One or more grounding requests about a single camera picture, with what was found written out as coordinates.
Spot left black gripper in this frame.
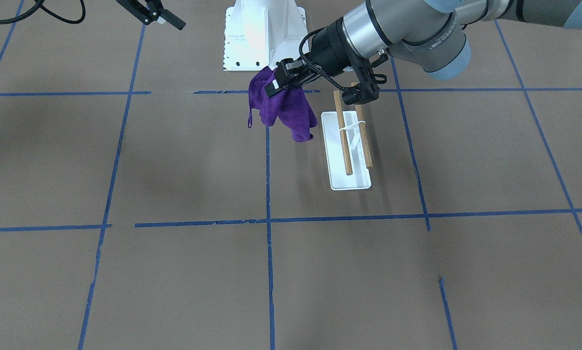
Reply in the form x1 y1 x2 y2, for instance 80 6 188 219
265 19 356 98

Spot purple microfiber towel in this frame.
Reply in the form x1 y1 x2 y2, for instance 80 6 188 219
247 66 317 142

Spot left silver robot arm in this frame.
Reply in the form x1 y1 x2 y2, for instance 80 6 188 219
264 0 582 105

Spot upper wooden rack bar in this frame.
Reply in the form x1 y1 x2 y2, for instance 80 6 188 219
354 104 373 169

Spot wooden rack bar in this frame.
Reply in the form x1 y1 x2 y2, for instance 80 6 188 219
354 104 373 169
333 90 353 175

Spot white towel rack base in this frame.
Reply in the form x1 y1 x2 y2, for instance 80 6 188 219
320 111 371 191

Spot lower wooden rack bar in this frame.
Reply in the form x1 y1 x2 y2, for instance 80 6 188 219
333 90 353 175

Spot black braided cable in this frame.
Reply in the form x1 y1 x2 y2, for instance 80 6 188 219
0 0 86 25
298 29 371 95

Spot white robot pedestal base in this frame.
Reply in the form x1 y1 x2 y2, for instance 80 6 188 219
223 0 308 71

